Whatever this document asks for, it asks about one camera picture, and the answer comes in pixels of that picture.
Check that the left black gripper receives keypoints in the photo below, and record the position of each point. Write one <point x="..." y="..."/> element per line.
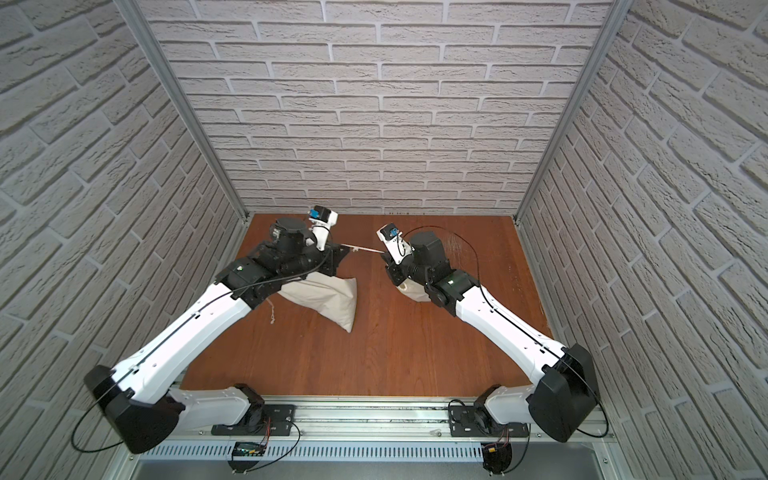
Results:
<point x="330" y="259"/>

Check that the cream cloth soil bag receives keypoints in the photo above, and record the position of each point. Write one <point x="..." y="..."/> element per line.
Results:
<point x="413" y="291"/>
<point x="332" y="297"/>

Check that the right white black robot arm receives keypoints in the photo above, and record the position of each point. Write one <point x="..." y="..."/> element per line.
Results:
<point x="563" y="388"/>

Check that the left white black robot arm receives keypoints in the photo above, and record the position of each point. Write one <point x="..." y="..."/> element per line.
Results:
<point x="137" y="396"/>

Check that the right small electronics board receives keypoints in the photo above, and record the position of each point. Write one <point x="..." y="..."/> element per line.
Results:
<point x="496" y="457"/>

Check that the small electronics board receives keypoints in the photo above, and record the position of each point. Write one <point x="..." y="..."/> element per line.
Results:
<point x="245" y="456"/>
<point x="496" y="457"/>

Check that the left small electronics board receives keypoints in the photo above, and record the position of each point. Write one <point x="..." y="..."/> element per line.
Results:
<point x="245" y="456"/>

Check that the white perforated vent strip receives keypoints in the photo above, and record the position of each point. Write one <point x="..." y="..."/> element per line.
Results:
<point x="306" y="450"/>

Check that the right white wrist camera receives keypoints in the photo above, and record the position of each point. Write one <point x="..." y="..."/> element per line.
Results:
<point x="394" y="242"/>

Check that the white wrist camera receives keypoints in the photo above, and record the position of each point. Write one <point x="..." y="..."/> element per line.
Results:
<point x="394" y="242"/>
<point x="322" y="220"/>

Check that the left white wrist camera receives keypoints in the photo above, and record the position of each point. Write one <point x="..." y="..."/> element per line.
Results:
<point x="322" y="220"/>

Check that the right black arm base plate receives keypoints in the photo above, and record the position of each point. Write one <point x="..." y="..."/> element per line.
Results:
<point x="468" y="421"/>

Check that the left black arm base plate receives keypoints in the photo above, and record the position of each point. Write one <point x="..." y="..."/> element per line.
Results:
<point x="272" y="419"/>

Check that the aluminium front mounting rail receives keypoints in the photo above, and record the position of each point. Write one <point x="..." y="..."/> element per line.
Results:
<point x="372" y="420"/>

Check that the left aluminium corner post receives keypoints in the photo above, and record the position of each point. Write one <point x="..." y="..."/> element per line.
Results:
<point x="140" y="28"/>

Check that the aluminium corner post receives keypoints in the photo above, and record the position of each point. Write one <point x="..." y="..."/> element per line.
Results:
<point x="140" y="28"/>
<point x="613" y="22"/>

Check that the right aluminium corner post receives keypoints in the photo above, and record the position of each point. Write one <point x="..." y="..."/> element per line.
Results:
<point x="613" y="22"/>

